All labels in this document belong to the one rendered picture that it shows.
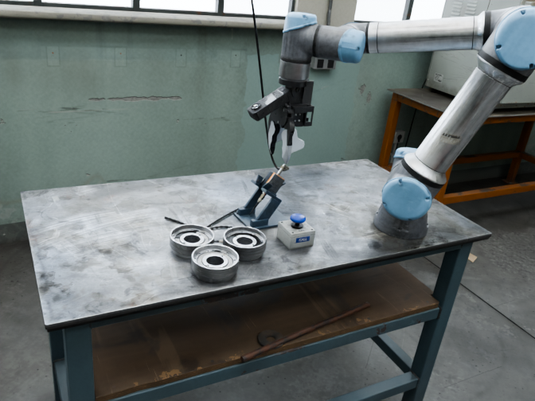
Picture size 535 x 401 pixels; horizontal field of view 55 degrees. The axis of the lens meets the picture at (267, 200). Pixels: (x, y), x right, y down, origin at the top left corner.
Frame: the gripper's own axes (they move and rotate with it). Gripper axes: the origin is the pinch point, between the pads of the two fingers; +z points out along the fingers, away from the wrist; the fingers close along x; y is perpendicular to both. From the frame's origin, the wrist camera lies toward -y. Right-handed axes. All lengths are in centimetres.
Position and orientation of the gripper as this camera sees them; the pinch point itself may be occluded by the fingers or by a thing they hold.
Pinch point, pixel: (277, 154)
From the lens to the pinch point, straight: 134.9
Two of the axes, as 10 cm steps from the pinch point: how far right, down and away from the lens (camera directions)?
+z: -1.0, 9.0, 4.2
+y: 8.7, -1.2, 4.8
